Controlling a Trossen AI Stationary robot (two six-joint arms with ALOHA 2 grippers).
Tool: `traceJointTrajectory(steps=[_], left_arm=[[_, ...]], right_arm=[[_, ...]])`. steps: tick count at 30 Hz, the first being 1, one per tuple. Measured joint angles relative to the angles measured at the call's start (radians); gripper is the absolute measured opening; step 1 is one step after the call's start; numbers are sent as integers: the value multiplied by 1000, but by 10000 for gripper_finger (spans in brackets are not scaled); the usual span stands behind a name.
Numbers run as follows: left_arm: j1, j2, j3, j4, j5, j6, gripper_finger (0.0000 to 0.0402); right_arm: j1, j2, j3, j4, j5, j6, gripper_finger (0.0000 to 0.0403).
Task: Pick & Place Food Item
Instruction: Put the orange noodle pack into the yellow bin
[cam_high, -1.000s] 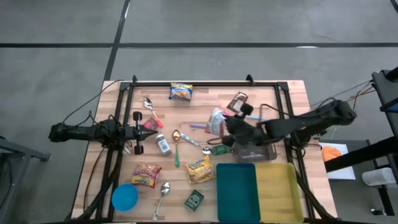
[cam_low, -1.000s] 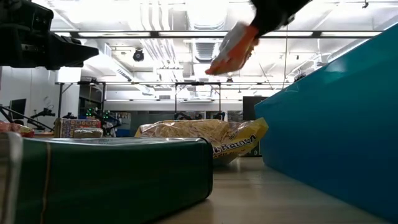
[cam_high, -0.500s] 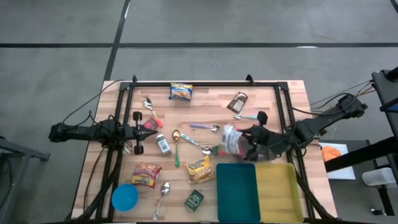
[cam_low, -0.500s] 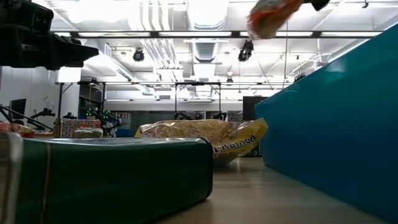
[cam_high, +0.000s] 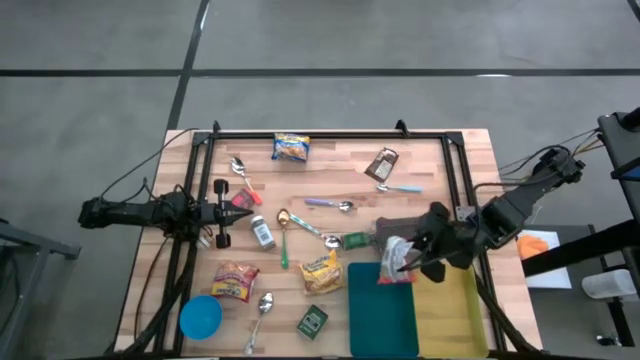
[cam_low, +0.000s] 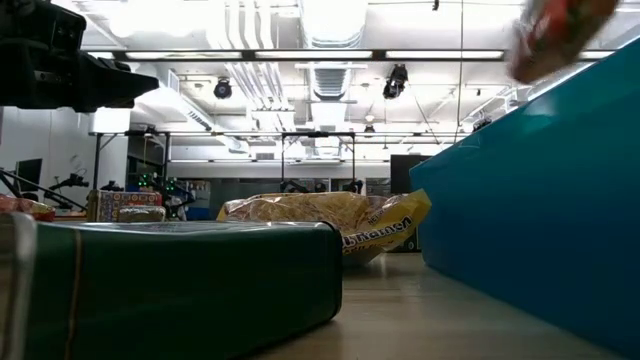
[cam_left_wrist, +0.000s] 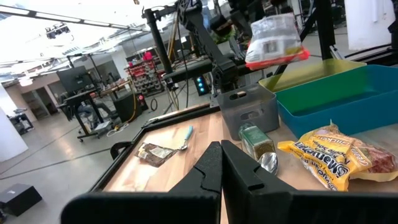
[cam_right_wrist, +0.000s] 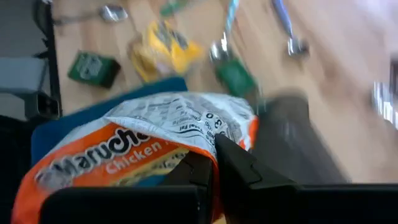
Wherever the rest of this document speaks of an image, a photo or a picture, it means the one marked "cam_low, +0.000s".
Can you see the dark green tin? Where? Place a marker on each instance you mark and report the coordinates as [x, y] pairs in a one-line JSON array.
[[175, 290]]

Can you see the yellow ramen noodle bag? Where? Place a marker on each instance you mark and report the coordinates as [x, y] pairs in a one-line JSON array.
[[310, 207]]

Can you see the black rig light bar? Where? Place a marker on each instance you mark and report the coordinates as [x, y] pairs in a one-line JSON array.
[[117, 55]]

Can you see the black computer monitor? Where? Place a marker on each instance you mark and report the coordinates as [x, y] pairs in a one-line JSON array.
[[29, 172]]

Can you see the colourful patterned box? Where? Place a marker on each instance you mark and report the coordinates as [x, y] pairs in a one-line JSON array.
[[107, 199]]

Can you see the black ceiling spot lamp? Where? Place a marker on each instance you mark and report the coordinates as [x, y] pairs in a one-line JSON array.
[[395, 80], [222, 89]]

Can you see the black background screen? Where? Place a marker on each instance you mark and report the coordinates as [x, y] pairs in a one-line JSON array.
[[407, 172]]

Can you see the teal plastic bin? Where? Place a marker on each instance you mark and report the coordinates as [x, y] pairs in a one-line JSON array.
[[525, 210]]

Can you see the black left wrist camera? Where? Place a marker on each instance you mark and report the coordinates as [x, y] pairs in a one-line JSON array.
[[65, 30]]

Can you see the black background rig frame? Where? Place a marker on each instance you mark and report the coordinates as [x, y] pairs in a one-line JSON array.
[[282, 155]]

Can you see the white ventilation duct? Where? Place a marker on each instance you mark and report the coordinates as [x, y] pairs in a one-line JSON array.
[[332, 30]]

